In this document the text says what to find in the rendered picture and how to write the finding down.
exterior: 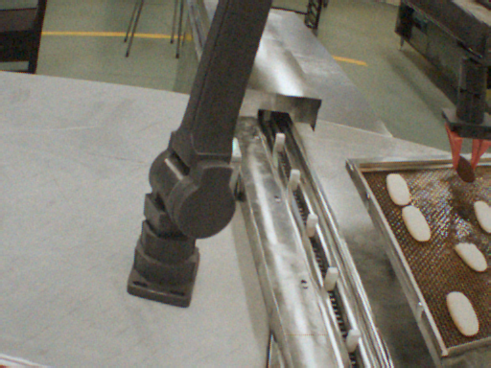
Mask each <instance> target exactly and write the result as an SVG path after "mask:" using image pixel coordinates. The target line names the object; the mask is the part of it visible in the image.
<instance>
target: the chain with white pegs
mask: <svg viewBox="0 0 491 368"><path fill-rule="evenodd" d="M261 112H262V114H263V116H264V119H265V122H266V124H267V127H268V130H269V134H270V137H271V139H272V142H273V144H274V146H275V147H276V149H277V152H278V154H279V158H280V161H281V163H282V166H283V169H284V171H285V174H286V177H287V178H288V181H289V184H290V186H291V189H292V193H293V196H294V199H295V201H296V204H297V207H298V209H299V212H300V215H301V217H302V219H303V222H304V223H303V224H304V227H305V230H306V232H307V235H308V238H309V240H310V243H311V246H312V248H313V250H314V253H315V257H316V261H317V264H318V267H319V268H320V271H321V272H320V274H321V276H322V279H323V281H324V283H325V288H326V289H327V292H328V295H329V299H330V302H331V303H332V306H333V307H332V308H333V310H334V313H335V317H336V318H337V320H338V325H339V328H340V333H341V334H342V339H343V341H344V343H345V344H344V345H345V347H346V349H347V350H346V351H347V353H348V355H350V356H349V358H350V360H352V361H350V362H351V364H352V368H361V367H360V365H358V364H359V363H358V360H357V357H356V353H354V352H355V351H354V350H355V347H356V345H357V343H358V341H359V339H360V337H361V333H360V330H351V331H349V333H348V331H347V330H346V329H347V328H346V326H345V322H344V319H342V317H343V315H342V313H341V311H340V308H339V304H338V301H337V300H338V299H337V297H335V296H336V294H335V293H334V286H335V283H336V280H337V278H338V274H339V272H338V271H337V269H336V268H333V267H328V270H326V268H325V263H324V262H323V259H322V257H321V256H320V255H321V254H320V252H319V250H318V249H319V247H318V245H317V242H316V238H315V236H314V233H315V230H316V224H317V220H318V218H317V216H316V215H312V214H310V215H309V217H308V216H307V213H306V211H305V208H304V206H303V203H302V201H301V198H300V195H299V193H298V191H297V185H298V181H299V177H300V172H299V171H295V170H292V172H290V169H289V167H288V164H287V161H286V159H285V156H284V153H283V151H282V149H283V146H284V141H285V138H284V134H283V133H276V136H275V133H274V131H273V129H272V126H271V123H270V120H269V116H270V113H271V111H269V110H261Z"/></svg>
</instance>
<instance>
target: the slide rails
mask: <svg viewBox="0 0 491 368"><path fill-rule="evenodd" d="M270 117H271V119H272V122H273V124H274V127H275V129H276V132H277V133H283V134H284V138H285V141H284V146H283V147H284V149H285V152H286V154H287V157H288V159H289V162H290V165H291V167H292V170H295V171H299V172H300V177H299V181H298V186H299V189H300V191H301V194H302V195H303V198H304V200H305V203H306V205H307V208H308V210H309V213H310V214H312V215H316V216H317V218H318V220H317V224H316V234H317V236H318V239H319V241H320V244H321V248H322V250H323V253H324V255H325V258H326V260H327V264H328V266H329V267H333V268H336V269H337V271H338V272H339V274H338V278H337V280H336V289H337V291H338V293H339V299H340V301H341V303H342V307H343V308H344V311H345V315H346V318H347V319H348V320H347V322H348V323H349V326H350V330H360V333H361V337H360V339H359V341H358V343H357V345H356V346H357V348H358V352H359V353H360V357H361V362H362V366H363V368H381V366H380V364H379V361H378V359H377V357H376V354H375V350H374V349H373V347H374V346H373V345H372V341H371V340H370V336H369V334H368V330H367V329H366V326H365V324H364V320H363V319H362V314H361V312H360V308H359V307H358V302H357V301H356V298H355V297H356V296H355V295H354V292H353V290H352V287H351V285H350V284H349V279H348V277H347V275H346V273H345V268H344V266H343V265H342V262H341V258H340V255H339V253H338V251H337V247H336V244H335V242H334V240H333V238H332V236H331V234H330V232H329V231H330V229H329V227H328V225H327V222H326V220H325V218H324V216H323V214H322V212H321V209H320V207H319V205H318V202H317V198H316V194H315V192H314V189H313V187H312V185H311V182H310V180H309V178H308V175H307V174H306V172H305V169H304V167H303V165H302V162H301V160H300V158H299V155H298V153H297V151H296V148H295V146H294V144H293V141H292V138H291V137H290V134H289V133H288V131H287V128H286V127H285V125H284V122H283V120H282V118H281V115H280V113H279V112H277V111H271V113H270ZM256 118H257V121H258V124H259V126H260V129H261V131H262V134H263V137H264V140H265V142H266V145H267V148H268V151H269V156H270V159H272V162H273V165H274V168H275V170H276V173H277V176H278V178H279V181H280V184H281V187H282V190H283V193H284V195H285V198H286V200H287V203H288V206H289V209H290V211H291V214H292V219H293V222H294V225H295V227H296V229H295V230H296V233H297V236H298V238H299V241H300V243H301V246H302V249H303V252H304V255H305V258H306V260H307V265H308V268H309V270H310V273H311V274H312V277H313V283H314V285H315V288H316V292H317V294H318V296H317V297H318V300H319V302H320V304H321V306H322V307H321V308H322V311H323V313H324V316H325V320H326V322H327V325H328V330H329V331H330V336H331V338H332V340H333V344H334V346H335V348H336V349H335V351H336V353H337V357H338V359H339V365H340V368H352V364H351V362H350V358H349V355H348V353H347V351H346V350H347V349H346V347H345V345H344V344H345V343H344V341H343V339H342V334H341V333H340V328H339V325H338V321H337V318H336V317H335V313H334V310H333V308H332V307H333V306H332V303H331V302H330V299H329V295H328V292H327V289H326V288H325V283H324V281H323V279H322V276H321V274H320V272H321V271H320V268H319V267H318V264H317V261H316V257H315V253H314V250H313V248H312V246H311V243H310V240H309V238H308V235H307V232H306V230H305V227H304V224H303V223H304V222H303V219H302V217H301V215H300V212H299V209H298V207H297V204H296V201H295V199H294V196H293V193H292V189H291V186H290V184H289V181H288V178H287V177H286V174H285V171H284V169H283V166H282V163H281V161H280V158H279V154H278V152H277V149H276V147H275V146H274V144H273V142H272V139H271V137H270V134H269V130H268V127H267V124H266V122H265V119H264V116H263V114H262V112H261V109H258V112H257V117H256Z"/></svg>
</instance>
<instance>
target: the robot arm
mask: <svg viewBox="0 0 491 368"><path fill-rule="evenodd" d="M400 1H403V2H405V4H407V5H409V6H410V7H411V8H413V9H414V10H415V11H417V12H420V13H422V14H423V15H425V16H426V17H427V18H429V19H430V20H431V21H432V22H433V23H435V24H436V25H437V26H439V27H440V28H442V29H443V30H444V31H445V32H447V33H448V35H450V36H451V37H453V38H454V39H455V47H456V48H457V49H458V50H459V51H461V52H462V53H464V54H466V55H467V56H468V57H460V58H459V59H460V61H459V72H458V73H459V76H458V90H457V91H458V92H457V101H456V104H457V106H456V109H452V108H450V107H442V108H441V109H442V113H441V115H442V117H443V118H445V127H446V131H447V136H448V139H449V142H450V145H451V149H452V157H453V167H454V170H455V169H456V166H457V162H458V159H459V154H460V152H461V145H462V139H463V138H472V141H473V145H472V158H471V168H473V171H474V170H475V167H476V166H477V164H478V162H479V161H480V158H481V157H482V156H483V154H484V153H485V152H486V150H487V149H488V148H489V146H490V145H491V134H490V133H489V132H491V117H490V115H489V114H488V113H486V112H484V109H485V100H486V88H487V89H491V27H490V26H488V24H486V23H485V22H484V21H482V20H480V19H479V18H478V17H477V16H476V15H474V14H472V13H471V12H470V11H468V10H467V9H465V8H464V7H462V6H461V5H459V4H458V3H457V2H456V1H454V0H400ZM272 3H273V1H272V0H219V1H218V4H217V7H216V8H215V12H214V15H213V18H212V21H211V25H210V29H209V32H208V35H207V38H206V41H205V45H204V48H203V51H202V55H201V59H200V62H199V66H198V69H197V72H196V75H195V79H194V83H193V87H192V91H191V95H190V99H189V102H188V103H187V105H186V108H185V111H184V114H183V118H182V120H181V123H180V126H179V128H178V129H176V130H172V131H171V135H170V139H169V143H168V147H167V148H166V149H164V150H163V151H161V152H160V153H159V154H158V155H157V156H156V157H155V158H154V159H153V161H152V165H151V167H150V171H149V181H150V185H151V189H152V191H151V192H150V193H146V194H145V201H144V209H143V216H144V217H145V220H143V221H142V229H141V235H139V237H138V241H137V243H136V246H135V247H134V251H135V253H134V260H133V266H132V268H131V270H130V273H129V277H128V280H127V282H128V286H127V293H128V294H130V295H134V296H137V297H139V298H143V299H147V300H153V301H156V302H161V303H164V304H166V305H171V306H176V307H181V308H187V307H190V305H191V301H192V293H193V290H194V286H195V282H196V279H197V271H198V267H199V261H200V253H199V247H197V246H196V242H197V239H204V240H206V239H209V238H212V237H214V236H216V235H218V234H220V232H221V231H223V230H224V229H225V228H226V227H227V226H228V224H229V223H230V222H231V220H232V219H233V218H234V215H235V212H236V205H237V203H236V197H235V196H234V193H233V192H232V190H231V188H230V186H229V185H230V181H231V178H232V174H233V172H234V170H233V169H232V168H231V167H230V163H231V159H232V155H233V150H234V136H235V131H236V126H237V123H238V118H239V114H240V111H241V108H242V104H243V101H244V97H245V93H246V89H247V86H248V82H249V78H250V76H251V72H252V69H253V66H254V62H255V59H256V57H257V54H258V51H259V48H258V47H259V45H260V41H261V39H262V35H263V32H264V30H265V27H266V25H267V22H268V16H269V12H270V9H271V5H272ZM478 148H479V149H478Z"/></svg>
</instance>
